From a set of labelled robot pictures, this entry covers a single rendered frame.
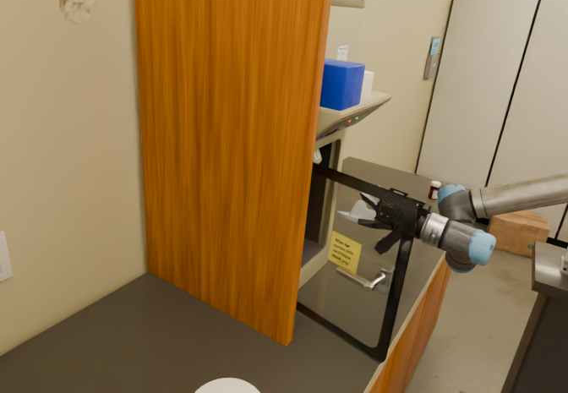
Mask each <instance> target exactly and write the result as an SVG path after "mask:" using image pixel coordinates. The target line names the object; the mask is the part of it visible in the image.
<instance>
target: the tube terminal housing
mask: <svg viewBox="0 0 568 393"><path fill-rule="evenodd" d="M363 12H364V9H361V8H343V7H333V6H330V20H329V28H328V36H327V42H326V50H325V58H330V59H336V57H337V51H338V45H348V44H349V47H348V54H347V61H348V62H353V63H356V62H357V59H358V48H359V42H360V35H361V29H362V23H363ZM346 137H347V128H345V129H343V130H341V131H339V132H337V133H335V134H332V135H330V136H327V137H325V138H323V139H320V140H318V141H316V142H315V146H314V150H317V149H318V148H320V147H323V146H325V145H327V144H329V143H331V142H332V149H331V155H330V168H331V169H334V170H336V171H338V172H341V167H342V161H343V155H344V149H345V143H346Z"/></svg>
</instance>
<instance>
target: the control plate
mask: <svg viewBox="0 0 568 393"><path fill-rule="evenodd" d="M368 112H369V111H368ZM366 113H367V112H364V113H362V114H359V115H357V116H355V117H351V118H349V119H347V120H345V121H342V122H340V123H337V124H336V125H334V126H333V127H332V128H330V129H329V130H327V131H326V132H324V133H323V134H321V135H320V136H319V137H318V138H317V139H316V140H315V141H318V140H320V139H323V138H325V135H327V134H328V133H332V132H333V131H334V130H336V129H339V128H340V129H341V130H343V127H344V126H345V128H346V126H347V125H348V124H349V125H351V124H352V123H354V122H355V121H356V120H358V119H359V118H360V117H361V116H363V115H364V114H366ZM357 117H358V118H357ZM355 118H357V119H355ZM350 120H351V122H349V121H350ZM348 122H349V123H348ZM349 125H348V126H349ZM341 130H340V131H341ZM323 135H324V136H323ZM321 136H323V137H322V138H321Z"/></svg>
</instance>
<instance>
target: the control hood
mask: <svg viewBox="0 0 568 393"><path fill-rule="evenodd" d="M392 97H393V95H392V94H388V93H383V92H378V91H373V90H371V94H370V97H365V98H361V99H360V103H359V105H356V106H353V107H350V108H348V109H345V110H342V111H337V110H334V109H330V108H325V107H322V106H320V107H319V116H318V123H317V131H316V138H315V139H317V138H318V137H319V136H320V135H321V134H323V133H324V132H326V131H327V130H329V129H330V128H332V127H333V126H334V125H336V124H337V123H340V122H342V121H345V120H347V119H349V118H351V117H355V116H357V115H359V114H362V113H364V112H367V113H366V114H364V115H363V116H361V117H360V118H359V119H358V120H356V121H355V122H354V123H352V124H351V125H349V127H351V126H352V125H354V124H356V123H359V122H360V121H361V120H363V119H364V118H366V117H367V116H368V115H369V114H371V113H372V112H374V111H375V110H377V109H378V108H379V107H381V106H383V105H384V104H385V103H386V102H387V101H389V100H390V99H391V98H392ZM368 111H369V112H368Z"/></svg>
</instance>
